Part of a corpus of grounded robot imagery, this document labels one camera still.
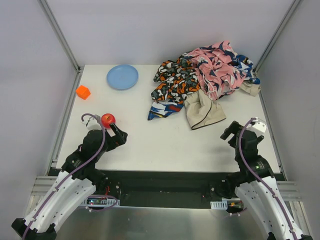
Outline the orange black camouflage cloth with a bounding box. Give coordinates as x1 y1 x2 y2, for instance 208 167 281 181
151 55 201 104

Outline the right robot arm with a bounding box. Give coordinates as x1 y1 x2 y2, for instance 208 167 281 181
215 117 312 240

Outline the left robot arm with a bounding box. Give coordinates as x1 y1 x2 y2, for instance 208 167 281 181
11 123 128 240

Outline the blue white red cloth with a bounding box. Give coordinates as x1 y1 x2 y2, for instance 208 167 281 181
147 52 260 121

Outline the pink patterned cloth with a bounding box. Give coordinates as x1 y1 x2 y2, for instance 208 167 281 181
183 41 246 101

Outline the red apple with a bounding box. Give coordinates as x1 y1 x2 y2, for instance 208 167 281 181
101 113 116 129

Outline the beige shorts black trim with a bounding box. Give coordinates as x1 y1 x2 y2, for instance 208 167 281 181
184 83 263 130

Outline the orange cube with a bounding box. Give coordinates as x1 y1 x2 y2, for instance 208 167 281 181
75 85 91 100

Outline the blue plate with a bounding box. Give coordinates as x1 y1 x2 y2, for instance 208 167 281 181
106 64 139 91

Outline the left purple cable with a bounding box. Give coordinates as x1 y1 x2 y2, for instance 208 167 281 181
21 113 118 240

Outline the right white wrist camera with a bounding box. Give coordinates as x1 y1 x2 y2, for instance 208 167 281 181
248 117 267 136

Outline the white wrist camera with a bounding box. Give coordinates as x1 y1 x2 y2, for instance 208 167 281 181
248 117 267 136
82 117 102 131

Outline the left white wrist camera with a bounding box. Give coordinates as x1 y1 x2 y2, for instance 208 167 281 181
82 117 102 131

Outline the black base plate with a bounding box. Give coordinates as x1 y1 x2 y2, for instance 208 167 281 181
88 170 244 209

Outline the left white cable duct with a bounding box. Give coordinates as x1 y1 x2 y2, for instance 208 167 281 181
79 197 120 208

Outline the white cable duct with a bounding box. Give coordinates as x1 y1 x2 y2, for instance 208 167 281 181
79 197 120 208
210 200 228 211

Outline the right white cable duct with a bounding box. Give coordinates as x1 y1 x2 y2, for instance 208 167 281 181
210 200 228 211

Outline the front aluminium rail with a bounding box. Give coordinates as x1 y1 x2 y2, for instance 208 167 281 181
30 176 302 202

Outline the right aluminium frame post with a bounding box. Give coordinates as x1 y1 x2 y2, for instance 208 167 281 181
254 0 304 73

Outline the aluminium frame post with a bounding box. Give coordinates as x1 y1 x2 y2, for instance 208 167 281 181
254 0 304 73
37 0 82 73

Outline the left aluminium frame post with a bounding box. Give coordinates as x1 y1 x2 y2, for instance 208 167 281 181
37 0 82 73

